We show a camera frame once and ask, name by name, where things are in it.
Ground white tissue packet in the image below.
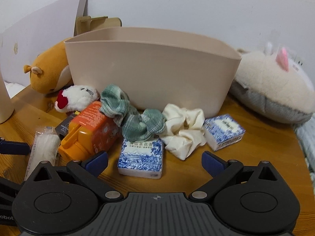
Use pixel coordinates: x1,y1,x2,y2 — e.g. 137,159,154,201
24,126,60,181

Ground blue white tissue pack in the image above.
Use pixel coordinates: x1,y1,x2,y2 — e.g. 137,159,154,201
203,114,246,151
118,135,164,179

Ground small black box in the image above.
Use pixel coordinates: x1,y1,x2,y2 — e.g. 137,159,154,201
55,111,80,140

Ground cream cloth scrunchie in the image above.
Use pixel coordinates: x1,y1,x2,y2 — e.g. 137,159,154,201
159,104,206,160

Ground small white red plush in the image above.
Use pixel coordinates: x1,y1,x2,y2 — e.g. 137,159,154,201
55,85,99,113

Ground orange hamster plush toy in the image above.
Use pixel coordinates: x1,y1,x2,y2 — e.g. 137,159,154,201
23,41,73,94

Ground light blue quilted bedding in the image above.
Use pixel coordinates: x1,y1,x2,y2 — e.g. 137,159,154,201
294,114,315,188

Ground white sheep plush toy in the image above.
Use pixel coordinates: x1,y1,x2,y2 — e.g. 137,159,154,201
230,42,314,124

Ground lilac white headboard panel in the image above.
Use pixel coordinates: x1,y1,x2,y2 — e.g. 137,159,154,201
1,0,87,86

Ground beige plastic storage bin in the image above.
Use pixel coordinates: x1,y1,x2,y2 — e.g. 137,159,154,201
65,27,241,117

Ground wooden board stand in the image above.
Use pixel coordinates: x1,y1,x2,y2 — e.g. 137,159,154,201
74,16,122,36

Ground white wall socket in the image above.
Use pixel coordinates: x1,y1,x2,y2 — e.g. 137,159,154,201
288,51,304,66

